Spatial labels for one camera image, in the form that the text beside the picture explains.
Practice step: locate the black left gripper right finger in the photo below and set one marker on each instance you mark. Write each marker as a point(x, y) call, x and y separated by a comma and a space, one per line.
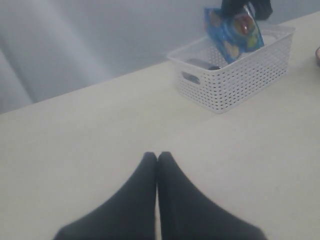
point(187, 214)

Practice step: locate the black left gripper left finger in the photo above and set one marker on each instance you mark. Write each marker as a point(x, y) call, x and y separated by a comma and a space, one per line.
point(128, 215)

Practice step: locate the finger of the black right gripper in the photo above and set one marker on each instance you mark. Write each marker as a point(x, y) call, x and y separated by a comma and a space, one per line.
point(230, 8)
point(262, 8)

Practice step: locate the blue chips snack bag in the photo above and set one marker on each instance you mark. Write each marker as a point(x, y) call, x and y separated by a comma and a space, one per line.
point(233, 35)

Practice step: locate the white perforated plastic basket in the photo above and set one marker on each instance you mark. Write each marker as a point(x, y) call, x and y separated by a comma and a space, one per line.
point(223, 89)

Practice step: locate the brown wooden plate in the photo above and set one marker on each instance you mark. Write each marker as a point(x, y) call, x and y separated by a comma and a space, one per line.
point(317, 56)

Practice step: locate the grey metal cup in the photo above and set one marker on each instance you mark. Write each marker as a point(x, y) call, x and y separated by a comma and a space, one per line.
point(202, 64)

